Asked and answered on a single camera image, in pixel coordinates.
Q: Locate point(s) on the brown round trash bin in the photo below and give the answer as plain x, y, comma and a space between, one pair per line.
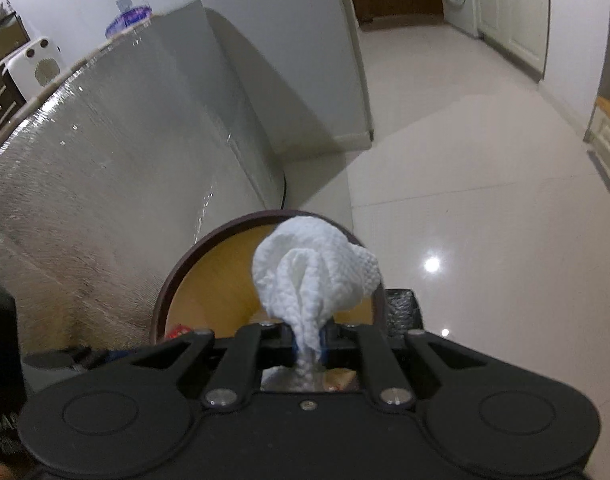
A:
220, 270

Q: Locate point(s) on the dark drawer cabinet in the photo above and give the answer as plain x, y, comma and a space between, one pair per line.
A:
2, 75

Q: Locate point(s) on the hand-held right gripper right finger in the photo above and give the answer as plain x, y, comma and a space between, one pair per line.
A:
326, 346

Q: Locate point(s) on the white paper towel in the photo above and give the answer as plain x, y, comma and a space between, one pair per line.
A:
315, 275

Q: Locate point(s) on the black ribbed object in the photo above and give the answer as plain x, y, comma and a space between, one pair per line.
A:
402, 310

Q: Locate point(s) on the checkered silver-backed tablecloth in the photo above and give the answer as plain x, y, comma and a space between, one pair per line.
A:
110, 185

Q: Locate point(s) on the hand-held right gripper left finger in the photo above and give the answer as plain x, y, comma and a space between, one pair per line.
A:
294, 346

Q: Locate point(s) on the red wrapper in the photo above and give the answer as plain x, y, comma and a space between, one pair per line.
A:
179, 332

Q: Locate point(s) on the white heater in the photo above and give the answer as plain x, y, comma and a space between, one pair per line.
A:
35, 67

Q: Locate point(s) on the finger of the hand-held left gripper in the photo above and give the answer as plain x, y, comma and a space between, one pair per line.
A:
75, 362

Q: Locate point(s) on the blue patterned plastic bag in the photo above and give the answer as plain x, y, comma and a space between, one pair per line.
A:
127, 19

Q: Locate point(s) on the white kitchen base cabinets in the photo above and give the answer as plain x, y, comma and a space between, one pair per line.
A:
512, 15

